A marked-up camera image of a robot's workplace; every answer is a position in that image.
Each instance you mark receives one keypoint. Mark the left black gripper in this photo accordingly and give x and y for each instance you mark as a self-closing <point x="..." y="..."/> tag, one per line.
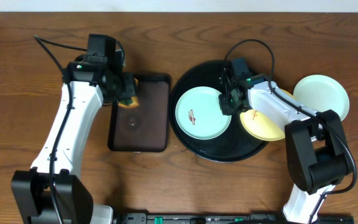
<point x="128" y="88"/>

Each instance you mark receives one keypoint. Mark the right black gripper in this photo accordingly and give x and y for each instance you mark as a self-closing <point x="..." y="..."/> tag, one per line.
<point x="223" y="98"/>

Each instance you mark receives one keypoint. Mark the light blue plate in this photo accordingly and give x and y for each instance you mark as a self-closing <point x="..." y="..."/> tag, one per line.
<point x="198" y="113"/>
<point x="322" y="93"/>

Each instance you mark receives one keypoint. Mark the yellow green scrub sponge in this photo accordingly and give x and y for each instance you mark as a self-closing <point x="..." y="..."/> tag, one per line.
<point x="133" y="102"/>

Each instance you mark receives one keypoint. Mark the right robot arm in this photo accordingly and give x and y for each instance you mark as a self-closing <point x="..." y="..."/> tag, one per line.
<point x="318" y="157"/>

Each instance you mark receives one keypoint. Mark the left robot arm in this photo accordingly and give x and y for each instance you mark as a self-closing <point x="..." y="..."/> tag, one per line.
<point x="51" y="190"/>

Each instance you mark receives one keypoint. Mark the black round serving tray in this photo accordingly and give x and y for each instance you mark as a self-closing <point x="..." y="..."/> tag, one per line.
<point x="235" y="144"/>

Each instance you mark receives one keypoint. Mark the black rectangular water tray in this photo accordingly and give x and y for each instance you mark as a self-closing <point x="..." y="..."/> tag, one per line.
<point x="144" y="128"/>

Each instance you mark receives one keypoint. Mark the yellow plate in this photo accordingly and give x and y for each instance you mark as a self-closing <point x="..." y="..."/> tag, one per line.
<point x="260" y="126"/>

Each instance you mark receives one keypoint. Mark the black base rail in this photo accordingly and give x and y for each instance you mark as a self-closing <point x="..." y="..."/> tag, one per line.
<point x="143" y="218"/>

